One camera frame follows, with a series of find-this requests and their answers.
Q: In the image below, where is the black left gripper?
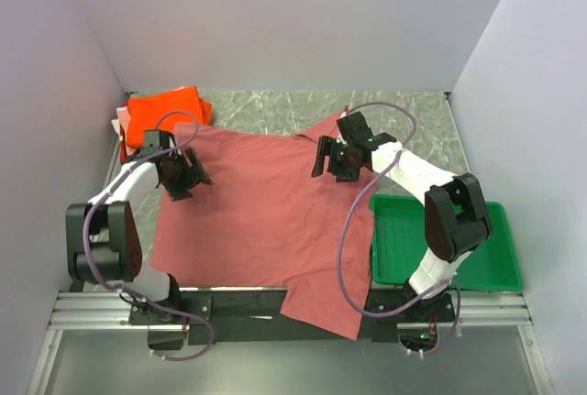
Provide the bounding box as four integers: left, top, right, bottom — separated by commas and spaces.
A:
162, 148, 212, 201

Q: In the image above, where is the green plastic tray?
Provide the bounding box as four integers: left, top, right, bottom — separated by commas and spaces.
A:
371, 194, 523, 292

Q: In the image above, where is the dusty pink t shirt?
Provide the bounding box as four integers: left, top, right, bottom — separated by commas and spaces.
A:
151, 116, 374, 340

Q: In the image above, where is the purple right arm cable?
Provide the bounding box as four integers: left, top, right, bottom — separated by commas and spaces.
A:
337, 101, 462, 356

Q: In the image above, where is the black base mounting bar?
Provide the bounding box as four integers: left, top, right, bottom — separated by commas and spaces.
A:
128, 289, 461, 352

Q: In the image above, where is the folded orange t shirt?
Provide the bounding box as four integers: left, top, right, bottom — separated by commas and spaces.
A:
125, 86, 213, 149

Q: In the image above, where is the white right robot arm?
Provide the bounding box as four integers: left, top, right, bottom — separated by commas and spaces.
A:
312, 110, 493, 321

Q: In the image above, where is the folded red shirt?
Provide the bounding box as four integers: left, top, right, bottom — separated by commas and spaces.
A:
119, 141, 128, 164

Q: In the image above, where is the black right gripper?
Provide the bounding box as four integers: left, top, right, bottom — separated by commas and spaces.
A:
311, 136, 360, 183

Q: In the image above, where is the folded pale pink shirt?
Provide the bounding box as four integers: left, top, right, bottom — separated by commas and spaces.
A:
111, 105, 136, 158

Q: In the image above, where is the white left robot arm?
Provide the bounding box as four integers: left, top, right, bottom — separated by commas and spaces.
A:
65, 129, 213, 324

